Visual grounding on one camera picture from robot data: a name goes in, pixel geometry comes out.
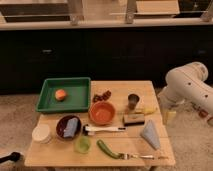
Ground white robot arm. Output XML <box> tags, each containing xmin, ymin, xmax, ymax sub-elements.
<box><xmin>158</xmin><ymin>62</ymin><xmax>213</xmax><ymax>127</ymax></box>

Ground metal cup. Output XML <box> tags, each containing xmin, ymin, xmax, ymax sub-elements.
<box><xmin>128</xmin><ymin>94</ymin><xmax>140</xmax><ymax>110</ymax></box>

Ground green plastic cup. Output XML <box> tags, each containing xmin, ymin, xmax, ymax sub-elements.
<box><xmin>74</xmin><ymin>136</ymin><xmax>91</xmax><ymax>154</ymax></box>

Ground banana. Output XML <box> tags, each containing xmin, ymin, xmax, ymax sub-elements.
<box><xmin>135</xmin><ymin>107</ymin><xmax>157</xmax><ymax>115</ymax></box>

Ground grey folded cloth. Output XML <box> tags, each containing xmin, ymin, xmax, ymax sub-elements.
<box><xmin>140</xmin><ymin>120</ymin><xmax>161</xmax><ymax>150</ymax></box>

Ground wooden table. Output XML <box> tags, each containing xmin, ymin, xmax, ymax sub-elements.
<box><xmin>25</xmin><ymin>81</ymin><xmax>175</xmax><ymax>168</ymax></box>

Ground metal fork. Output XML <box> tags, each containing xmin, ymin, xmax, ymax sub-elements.
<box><xmin>118</xmin><ymin>153</ymin><xmax>155</xmax><ymax>160</ymax></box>

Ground dark grapes bunch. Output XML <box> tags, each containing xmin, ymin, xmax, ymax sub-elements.
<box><xmin>92</xmin><ymin>91</ymin><xmax>111</xmax><ymax>102</ymax></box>

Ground orange bowl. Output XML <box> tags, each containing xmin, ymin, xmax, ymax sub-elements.
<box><xmin>89</xmin><ymin>101</ymin><xmax>116</xmax><ymax>125</ymax></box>

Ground green chili pepper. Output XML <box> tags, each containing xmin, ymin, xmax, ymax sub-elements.
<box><xmin>96</xmin><ymin>140</ymin><xmax>119</xmax><ymax>159</ymax></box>

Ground blue sponge in bowl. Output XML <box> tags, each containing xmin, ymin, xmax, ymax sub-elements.
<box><xmin>63</xmin><ymin>118</ymin><xmax>78</xmax><ymax>138</ymax></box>

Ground dark red bowl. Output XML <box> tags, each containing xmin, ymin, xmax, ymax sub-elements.
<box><xmin>56</xmin><ymin>115</ymin><xmax>82</xmax><ymax>140</ymax></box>

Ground green plastic tray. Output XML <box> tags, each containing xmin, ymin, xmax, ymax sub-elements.
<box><xmin>36</xmin><ymin>77</ymin><xmax>91</xmax><ymax>113</ymax></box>

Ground peach fruit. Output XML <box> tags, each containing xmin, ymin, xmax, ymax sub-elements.
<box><xmin>55</xmin><ymin>89</ymin><xmax>67</xmax><ymax>101</ymax></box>

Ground white round container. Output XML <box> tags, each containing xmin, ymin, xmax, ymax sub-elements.
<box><xmin>32</xmin><ymin>124</ymin><xmax>51</xmax><ymax>143</ymax></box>

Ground black object on floor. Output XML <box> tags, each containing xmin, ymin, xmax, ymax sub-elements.
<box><xmin>0</xmin><ymin>152</ymin><xmax>21</xmax><ymax>164</ymax></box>

